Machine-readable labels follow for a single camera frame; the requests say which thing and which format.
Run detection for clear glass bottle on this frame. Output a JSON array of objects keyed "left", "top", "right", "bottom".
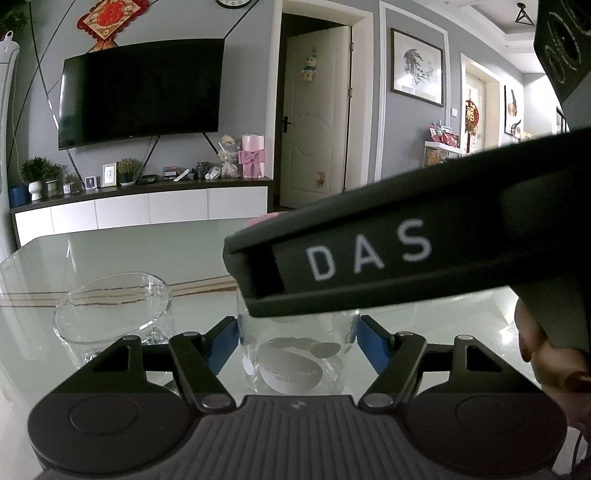
[{"left": 235, "top": 288, "right": 361, "bottom": 397}]

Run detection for person's right hand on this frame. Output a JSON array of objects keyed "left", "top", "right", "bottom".
[{"left": 513, "top": 298, "right": 591, "bottom": 431}]

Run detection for white storage rack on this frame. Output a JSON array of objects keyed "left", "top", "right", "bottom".
[{"left": 424, "top": 141, "right": 465, "bottom": 168}]

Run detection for clear glass cup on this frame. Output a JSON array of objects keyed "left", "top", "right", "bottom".
[{"left": 53, "top": 273, "right": 178, "bottom": 366}]

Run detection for pink dotted bottle cap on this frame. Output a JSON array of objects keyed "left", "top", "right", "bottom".
[{"left": 247, "top": 212, "right": 284, "bottom": 228}]

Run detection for black cable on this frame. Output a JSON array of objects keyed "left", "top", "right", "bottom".
[{"left": 571, "top": 429, "right": 585, "bottom": 472}]

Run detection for white panel door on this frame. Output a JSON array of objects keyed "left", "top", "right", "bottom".
[{"left": 279, "top": 25, "right": 352, "bottom": 209}]

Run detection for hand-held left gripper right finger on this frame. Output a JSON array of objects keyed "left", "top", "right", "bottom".
[{"left": 355, "top": 315, "right": 511, "bottom": 413}]

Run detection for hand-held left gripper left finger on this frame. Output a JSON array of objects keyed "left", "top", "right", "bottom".
[{"left": 81, "top": 316, "right": 241, "bottom": 413}]

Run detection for black wall television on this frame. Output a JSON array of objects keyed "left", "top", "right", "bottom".
[{"left": 57, "top": 38, "right": 226, "bottom": 151}]

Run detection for small green potted plant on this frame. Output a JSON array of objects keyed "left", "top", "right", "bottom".
[{"left": 42, "top": 164, "right": 63, "bottom": 198}]

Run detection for red hanging knot ornament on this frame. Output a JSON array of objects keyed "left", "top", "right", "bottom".
[{"left": 464, "top": 90, "right": 478, "bottom": 153}]

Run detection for framed ink painting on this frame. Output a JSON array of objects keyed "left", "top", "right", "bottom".
[{"left": 390, "top": 28, "right": 445, "bottom": 108}]

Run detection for pink gift box with bow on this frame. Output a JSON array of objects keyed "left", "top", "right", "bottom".
[{"left": 238, "top": 134, "right": 267, "bottom": 179}]

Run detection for doll bouquet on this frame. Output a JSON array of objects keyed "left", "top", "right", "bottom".
[{"left": 218, "top": 135, "right": 241, "bottom": 179}]

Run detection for green plant in white pot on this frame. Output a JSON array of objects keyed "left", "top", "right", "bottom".
[{"left": 21, "top": 157, "right": 49, "bottom": 201}]

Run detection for red boxes on rack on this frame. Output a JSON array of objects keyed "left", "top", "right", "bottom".
[{"left": 429, "top": 124, "right": 460, "bottom": 148}]

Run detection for red paper wall ornament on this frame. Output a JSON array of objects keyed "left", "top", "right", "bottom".
[{"left": 77, "top": 0, "right": 151, "bottom": 51}]

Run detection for plush toy on door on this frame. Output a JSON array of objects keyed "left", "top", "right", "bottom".
[{"left": 302, "top": 46, "right": 319, "bottom": 82}]

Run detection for white television cabinet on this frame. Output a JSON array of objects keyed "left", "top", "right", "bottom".
[{"left": 10, "top": 175, "right": 274, "bottom": 247}]

